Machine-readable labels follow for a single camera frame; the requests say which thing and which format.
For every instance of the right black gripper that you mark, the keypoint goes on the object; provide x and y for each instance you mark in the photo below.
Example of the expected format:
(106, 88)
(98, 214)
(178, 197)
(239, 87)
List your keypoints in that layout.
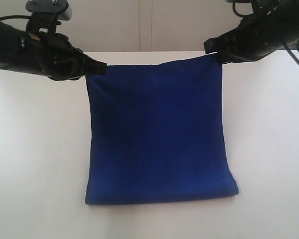
(273, 25)

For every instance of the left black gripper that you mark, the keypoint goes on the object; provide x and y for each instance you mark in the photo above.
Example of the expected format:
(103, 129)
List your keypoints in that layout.
(19, 52)

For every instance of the blue towel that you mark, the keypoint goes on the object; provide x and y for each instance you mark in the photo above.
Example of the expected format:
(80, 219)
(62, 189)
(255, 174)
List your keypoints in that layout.
(157, 134)

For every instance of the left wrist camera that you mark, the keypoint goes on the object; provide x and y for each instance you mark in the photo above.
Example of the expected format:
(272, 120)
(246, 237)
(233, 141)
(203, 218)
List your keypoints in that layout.
(47, 14)

